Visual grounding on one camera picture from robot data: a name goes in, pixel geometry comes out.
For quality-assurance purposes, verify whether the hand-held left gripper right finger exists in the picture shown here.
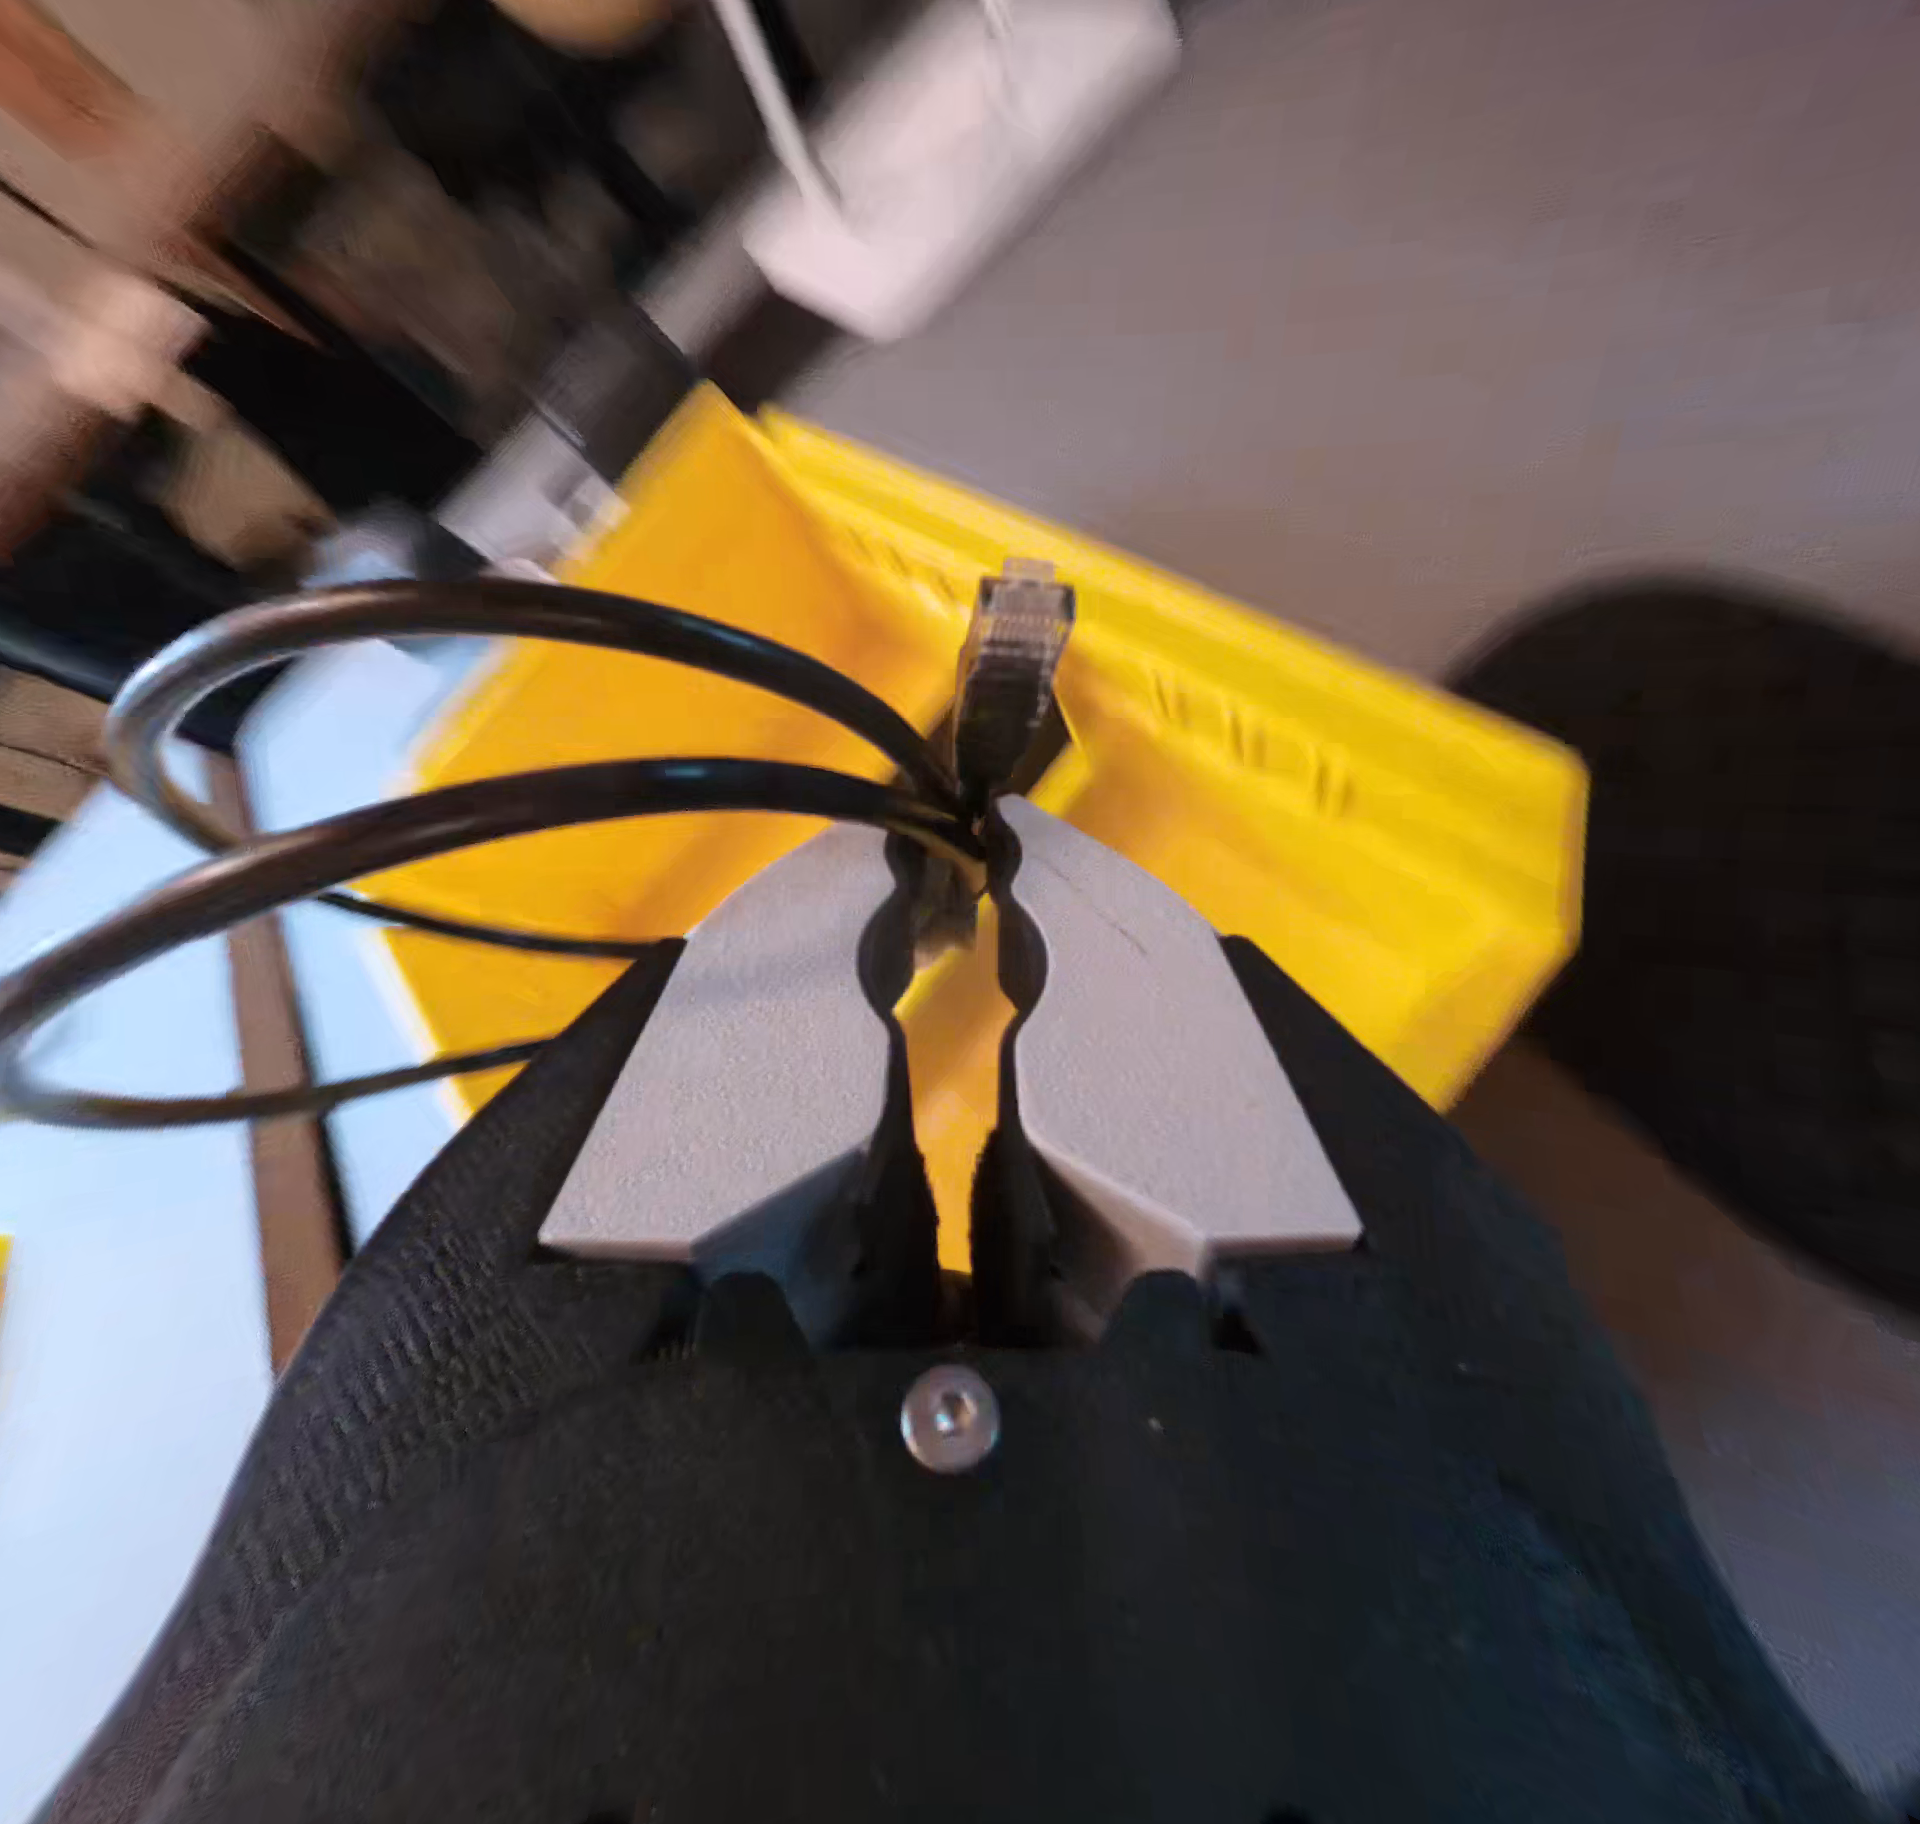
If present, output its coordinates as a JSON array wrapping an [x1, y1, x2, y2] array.
[[971, 791, 1369, 1339]]

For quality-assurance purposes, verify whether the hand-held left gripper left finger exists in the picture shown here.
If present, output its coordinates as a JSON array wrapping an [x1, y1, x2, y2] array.
[[540, 815, 949, 1348]]

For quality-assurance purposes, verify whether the black ethernet cable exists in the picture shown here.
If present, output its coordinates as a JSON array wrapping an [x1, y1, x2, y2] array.
[[0, 561, 1077, 1131]]

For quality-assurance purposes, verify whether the yellow plastic bin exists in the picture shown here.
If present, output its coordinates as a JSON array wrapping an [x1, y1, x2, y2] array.
[[357, 385, 1587, 1273]]

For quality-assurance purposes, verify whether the black round seat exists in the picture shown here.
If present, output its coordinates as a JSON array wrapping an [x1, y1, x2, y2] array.
[[1449, 569, 1920, 1316]]

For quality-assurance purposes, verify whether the white power strip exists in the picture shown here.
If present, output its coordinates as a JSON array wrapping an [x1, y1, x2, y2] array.
[[742, 0, 1190, 343]]

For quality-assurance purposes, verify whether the white cable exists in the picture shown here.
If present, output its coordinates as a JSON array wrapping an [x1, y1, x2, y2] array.
[[677, 0, 841, 216]]

